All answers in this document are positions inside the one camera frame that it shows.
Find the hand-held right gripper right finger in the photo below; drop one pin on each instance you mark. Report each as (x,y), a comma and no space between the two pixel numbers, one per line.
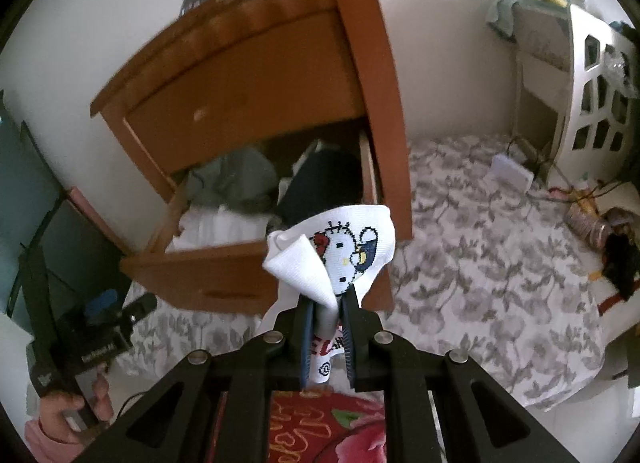
(350,345)

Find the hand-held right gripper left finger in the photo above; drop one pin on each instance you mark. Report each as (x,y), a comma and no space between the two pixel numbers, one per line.
(306,348)

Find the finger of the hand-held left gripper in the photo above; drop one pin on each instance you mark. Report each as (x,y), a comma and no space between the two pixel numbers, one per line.
(140,308)
(102,305)

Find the wooden nightstand drawer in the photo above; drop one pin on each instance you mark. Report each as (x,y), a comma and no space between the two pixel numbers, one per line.
(200,278)
(250,83)

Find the white cartoon cat sock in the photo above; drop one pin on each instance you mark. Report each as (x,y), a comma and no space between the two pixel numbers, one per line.
(345,248)

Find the white garment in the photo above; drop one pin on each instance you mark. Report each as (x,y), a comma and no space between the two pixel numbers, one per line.
(220,228)

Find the black garment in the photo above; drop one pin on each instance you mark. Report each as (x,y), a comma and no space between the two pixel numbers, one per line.
(320,183)

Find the person's left forearm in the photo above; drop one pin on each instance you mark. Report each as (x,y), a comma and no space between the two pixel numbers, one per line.
(42,444)

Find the person's left hand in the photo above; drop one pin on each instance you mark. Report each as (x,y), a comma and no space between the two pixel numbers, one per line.
(52,413)

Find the red floral blanket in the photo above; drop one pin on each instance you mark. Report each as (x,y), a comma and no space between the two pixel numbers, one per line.
(325,428)

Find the grey floral bed sheet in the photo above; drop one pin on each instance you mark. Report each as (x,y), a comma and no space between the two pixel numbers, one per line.
(475,268)

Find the dark green cabinet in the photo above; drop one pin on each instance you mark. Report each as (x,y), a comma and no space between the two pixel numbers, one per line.
(30,168)

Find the grey-green garment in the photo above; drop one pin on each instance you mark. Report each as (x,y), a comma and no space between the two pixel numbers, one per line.
(235,178)

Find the white box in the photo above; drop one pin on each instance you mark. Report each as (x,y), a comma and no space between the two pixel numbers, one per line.
(510,171)

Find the wooden nightstand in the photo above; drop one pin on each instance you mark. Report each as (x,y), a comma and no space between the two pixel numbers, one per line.
(360,43)

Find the white plastic storage rack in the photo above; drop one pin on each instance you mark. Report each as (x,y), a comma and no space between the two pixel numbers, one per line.
(580,68)

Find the teal cloth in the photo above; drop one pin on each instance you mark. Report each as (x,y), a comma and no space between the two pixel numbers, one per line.
(505,13)

